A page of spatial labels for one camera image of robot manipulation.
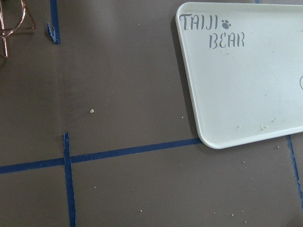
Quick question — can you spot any copper wire bottle rack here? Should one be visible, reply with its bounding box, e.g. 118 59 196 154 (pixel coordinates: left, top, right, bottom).
0 0 36 59

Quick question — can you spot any white bear tray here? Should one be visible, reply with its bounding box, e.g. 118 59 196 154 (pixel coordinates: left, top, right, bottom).
176 2 303 149

